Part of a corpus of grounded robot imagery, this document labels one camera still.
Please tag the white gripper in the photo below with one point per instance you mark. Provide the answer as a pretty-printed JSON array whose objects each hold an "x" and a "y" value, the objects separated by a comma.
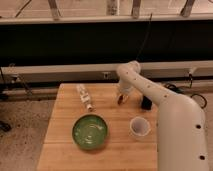
[{"x": 125, "y": 88}]

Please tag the translucent plastic cup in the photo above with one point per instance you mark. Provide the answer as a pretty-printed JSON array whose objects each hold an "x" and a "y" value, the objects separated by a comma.
[{"x": 139, "y": 126}]

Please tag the grey metal rail beam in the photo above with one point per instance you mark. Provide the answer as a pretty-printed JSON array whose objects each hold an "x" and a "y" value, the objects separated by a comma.
[{"x": 105, "y": 72}]

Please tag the green bowl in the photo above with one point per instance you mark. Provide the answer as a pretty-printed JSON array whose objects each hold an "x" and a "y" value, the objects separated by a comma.
[{"x": 89, "y": 132}]

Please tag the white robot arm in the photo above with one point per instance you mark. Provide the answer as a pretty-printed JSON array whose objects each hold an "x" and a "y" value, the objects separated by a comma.
[{"x": 180, "y": 125}]

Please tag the black rectangular block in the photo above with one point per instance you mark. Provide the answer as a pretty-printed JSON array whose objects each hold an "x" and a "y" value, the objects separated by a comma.
[{"x": 146, "y": 103}]

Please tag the clear plastic bottle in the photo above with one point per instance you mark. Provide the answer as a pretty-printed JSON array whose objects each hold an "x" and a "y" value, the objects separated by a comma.
[{"x": 84, "y": 96}]

